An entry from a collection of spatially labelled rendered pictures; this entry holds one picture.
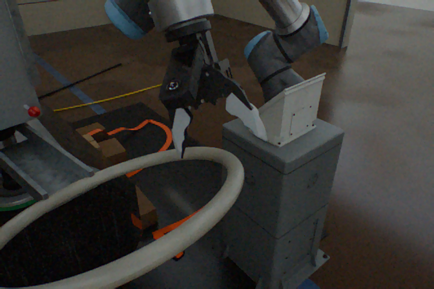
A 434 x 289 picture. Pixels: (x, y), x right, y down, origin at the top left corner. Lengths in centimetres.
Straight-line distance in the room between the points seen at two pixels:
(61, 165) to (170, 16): 62
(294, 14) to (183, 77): 97
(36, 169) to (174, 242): 63
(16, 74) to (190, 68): 72
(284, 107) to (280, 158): 20
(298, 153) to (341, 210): 115
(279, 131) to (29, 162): 88
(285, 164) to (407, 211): 145
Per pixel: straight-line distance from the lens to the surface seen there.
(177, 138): 56
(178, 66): 49
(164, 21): 52
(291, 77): 146
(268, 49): 147
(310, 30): 144
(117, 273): 46
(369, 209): 258
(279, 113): 138
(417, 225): 260
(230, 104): 52
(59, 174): 98
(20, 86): 113
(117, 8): 69
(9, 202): 129
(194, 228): 47
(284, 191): 145
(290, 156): 139
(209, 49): 57
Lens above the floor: 162
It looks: 33 degrees down
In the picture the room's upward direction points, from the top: straight up
